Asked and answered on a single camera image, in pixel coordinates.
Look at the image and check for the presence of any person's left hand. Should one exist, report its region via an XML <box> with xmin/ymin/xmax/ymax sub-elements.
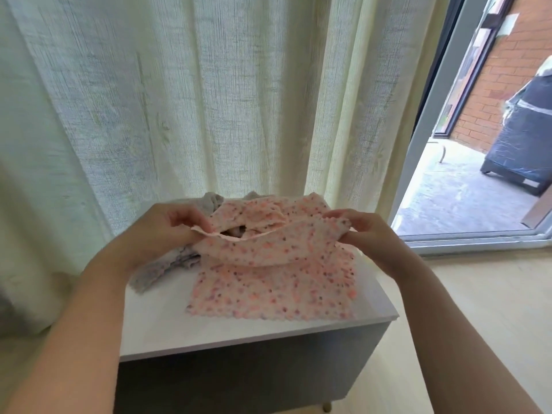
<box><xmin>108</xmin><ymin>201</ymin><xmax>217</xmax><ymax>274</ymax></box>

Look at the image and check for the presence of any person's right hand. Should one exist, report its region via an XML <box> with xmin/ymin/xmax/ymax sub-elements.
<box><xmin>323</xmin><ymin>209</ymin><xmax>426</xmax><ymax>283</ymax></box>

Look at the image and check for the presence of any person's right forearm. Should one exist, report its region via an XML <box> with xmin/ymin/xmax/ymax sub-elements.
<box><xmin>392</xmin><ymin>261</ymin><xmax>545</xmax><ymax>414</ymax></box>

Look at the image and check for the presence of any person's left forearm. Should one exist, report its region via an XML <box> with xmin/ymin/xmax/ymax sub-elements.
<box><xmin>0</xmin><ymin>258</ymin><xmax>135</xmax><ymax>414</ymax></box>

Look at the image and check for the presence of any white table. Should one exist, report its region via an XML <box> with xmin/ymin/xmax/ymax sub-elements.
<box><xmin>114</xmin><ymin>198</ymin><xmax>400</xmax><ymax>414</ymax></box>

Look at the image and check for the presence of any brown wooden board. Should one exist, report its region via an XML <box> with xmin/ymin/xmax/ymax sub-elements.
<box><xmin>521</xmin><ymin>185</ymin><xmax>552</xmax><ymax>231</ymax></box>

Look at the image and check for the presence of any white linen curtain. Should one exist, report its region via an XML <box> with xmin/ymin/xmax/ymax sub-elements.
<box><xmin>0</xmin><ymin>0</ymin><xmax>451</xmax><ymax>335</ymax></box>

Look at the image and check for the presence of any dark blue tarpaulin cover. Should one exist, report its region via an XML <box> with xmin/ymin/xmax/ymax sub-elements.
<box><xmin>480</xmin><ymin>56</ymin><xmax>552</xmax><ymax>197</ymax></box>

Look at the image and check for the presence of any white sliding door frame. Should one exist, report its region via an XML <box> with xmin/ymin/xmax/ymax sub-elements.
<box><xmin>386</xmin><ymin>0</ymin><xmax>552</xmax><ymax>255</ymax></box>

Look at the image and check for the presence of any dark balcony window frame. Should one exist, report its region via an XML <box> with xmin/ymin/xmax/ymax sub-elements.
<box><xmin>431</xmin><ymin>0</ymin><xmax>523</xmax><ymax>139</ymax></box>

